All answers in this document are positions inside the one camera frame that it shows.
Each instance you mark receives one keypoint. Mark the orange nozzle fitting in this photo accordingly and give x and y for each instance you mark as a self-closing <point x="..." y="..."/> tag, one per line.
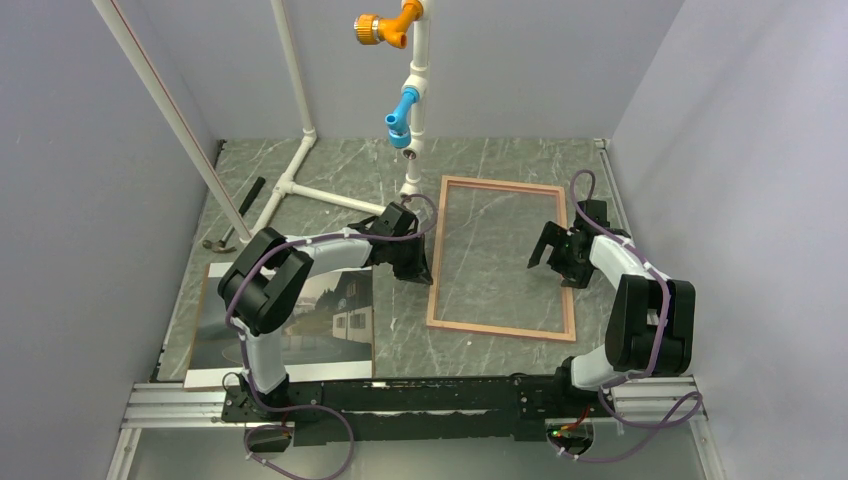
<point x="372" y="29"/>

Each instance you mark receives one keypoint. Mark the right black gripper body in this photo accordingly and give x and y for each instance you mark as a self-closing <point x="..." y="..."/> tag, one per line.
<point x="582" y="271"/>

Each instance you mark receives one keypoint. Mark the blue nozzle fitting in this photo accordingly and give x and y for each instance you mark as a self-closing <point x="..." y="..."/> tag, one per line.
<point x="397" y="121"/>

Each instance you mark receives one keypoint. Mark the white PVC pipe stand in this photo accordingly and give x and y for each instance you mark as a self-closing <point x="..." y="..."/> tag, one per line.
<point x="286" y="185"/>

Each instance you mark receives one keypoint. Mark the clear glass pane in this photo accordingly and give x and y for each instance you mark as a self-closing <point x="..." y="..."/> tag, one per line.
<point x="484" y="281"/>

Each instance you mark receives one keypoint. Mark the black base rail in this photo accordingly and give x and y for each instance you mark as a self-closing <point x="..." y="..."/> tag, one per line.
<point x="519" y="406"/>

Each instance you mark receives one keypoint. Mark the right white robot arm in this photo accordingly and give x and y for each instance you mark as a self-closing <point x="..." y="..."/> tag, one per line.
<point x="651" y="325"/>

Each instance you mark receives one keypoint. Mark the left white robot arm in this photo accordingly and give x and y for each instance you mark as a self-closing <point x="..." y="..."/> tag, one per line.
<point x="261" y="288"/>

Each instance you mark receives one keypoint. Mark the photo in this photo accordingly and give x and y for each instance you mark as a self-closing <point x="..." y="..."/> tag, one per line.
<point x="330" y="335"/>

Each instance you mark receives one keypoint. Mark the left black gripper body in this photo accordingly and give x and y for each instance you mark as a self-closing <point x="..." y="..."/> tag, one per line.
<point x="391" y="259"/>

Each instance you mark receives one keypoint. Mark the aluminium extrusion rail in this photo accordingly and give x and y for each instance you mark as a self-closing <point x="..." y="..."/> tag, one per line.
<point x="167" y="405"/>

